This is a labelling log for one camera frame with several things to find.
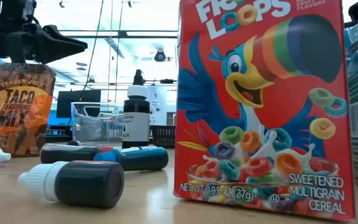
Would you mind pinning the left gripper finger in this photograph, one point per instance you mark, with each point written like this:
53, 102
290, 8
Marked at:
61, 45

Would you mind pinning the taco seasoning mix packet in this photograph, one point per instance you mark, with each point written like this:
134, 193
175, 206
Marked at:
17, 109

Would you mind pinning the black food colour bottle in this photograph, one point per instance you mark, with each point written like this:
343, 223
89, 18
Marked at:
135, 124

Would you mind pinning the Froot Loops cereal box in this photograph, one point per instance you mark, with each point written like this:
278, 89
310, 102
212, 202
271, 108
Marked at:
259, 124

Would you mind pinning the black monitor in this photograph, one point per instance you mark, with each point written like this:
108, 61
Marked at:
64, 102

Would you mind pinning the clear plastic bin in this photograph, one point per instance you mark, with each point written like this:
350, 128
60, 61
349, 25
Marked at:
85, 130

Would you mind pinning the black icing tube red cap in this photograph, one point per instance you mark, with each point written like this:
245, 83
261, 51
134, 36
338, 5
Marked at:
67, 154

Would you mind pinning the white cabinet machine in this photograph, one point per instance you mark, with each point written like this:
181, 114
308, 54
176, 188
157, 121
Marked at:
158, 105

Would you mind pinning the blue icing tube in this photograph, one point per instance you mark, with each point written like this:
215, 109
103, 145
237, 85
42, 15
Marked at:
141, 159

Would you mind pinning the red dropper bottle white cap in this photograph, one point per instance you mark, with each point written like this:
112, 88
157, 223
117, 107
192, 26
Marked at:
85, 185

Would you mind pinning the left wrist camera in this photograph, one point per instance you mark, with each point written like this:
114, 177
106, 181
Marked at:
14, 9

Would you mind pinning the black ceiling camera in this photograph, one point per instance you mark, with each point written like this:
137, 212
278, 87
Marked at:
160, 56

